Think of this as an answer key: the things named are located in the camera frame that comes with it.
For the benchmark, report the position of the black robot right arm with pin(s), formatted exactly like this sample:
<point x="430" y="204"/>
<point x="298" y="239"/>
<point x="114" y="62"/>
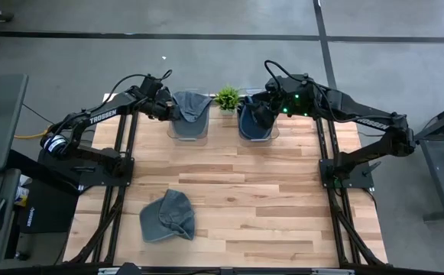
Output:
<point x="374" y="124"/>

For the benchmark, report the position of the black storage box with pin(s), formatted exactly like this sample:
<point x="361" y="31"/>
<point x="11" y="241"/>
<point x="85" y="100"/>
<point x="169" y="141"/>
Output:
<point x="49" y="214"/>

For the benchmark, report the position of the clear plastic bin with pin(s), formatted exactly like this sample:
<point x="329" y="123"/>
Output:
<point x="260" y="143"/>
<point x="188" y="140"/>

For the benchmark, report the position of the black front frame rail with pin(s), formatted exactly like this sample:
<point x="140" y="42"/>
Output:
<point x="221" y="270"/>

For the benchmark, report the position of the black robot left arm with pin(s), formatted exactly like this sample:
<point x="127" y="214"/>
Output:
<point x="103" y="114"/>

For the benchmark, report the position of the blue denim cap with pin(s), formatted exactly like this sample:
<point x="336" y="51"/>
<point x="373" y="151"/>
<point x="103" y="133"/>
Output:
<point x="248" y="128"/>

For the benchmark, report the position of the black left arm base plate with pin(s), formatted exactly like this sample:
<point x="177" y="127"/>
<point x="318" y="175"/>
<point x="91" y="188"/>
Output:
<point x="91" y="177"/>

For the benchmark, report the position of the black aluminium frame strut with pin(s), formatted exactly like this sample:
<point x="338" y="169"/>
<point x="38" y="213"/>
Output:
<point x="109" y="214"/>
<point x="345" y="221"/>

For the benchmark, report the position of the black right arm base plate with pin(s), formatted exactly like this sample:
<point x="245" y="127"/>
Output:
<point x="353" y="177"/>

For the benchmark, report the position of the green potted plant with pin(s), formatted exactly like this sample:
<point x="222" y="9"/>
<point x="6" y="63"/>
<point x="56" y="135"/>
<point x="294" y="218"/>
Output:
<point x="227" y="98"/>

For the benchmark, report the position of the grey denim cap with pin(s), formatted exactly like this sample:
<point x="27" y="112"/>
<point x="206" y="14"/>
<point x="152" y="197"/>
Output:
<point x="191" y="110"/>
<point x="168" y="217"/>

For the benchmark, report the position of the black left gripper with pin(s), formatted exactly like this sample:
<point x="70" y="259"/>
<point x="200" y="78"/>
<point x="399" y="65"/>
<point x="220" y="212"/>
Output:
<point x="162" y="105"/>

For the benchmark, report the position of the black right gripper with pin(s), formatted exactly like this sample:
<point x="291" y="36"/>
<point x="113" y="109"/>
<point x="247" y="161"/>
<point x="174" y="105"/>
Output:
<point x="267" y="112"/>

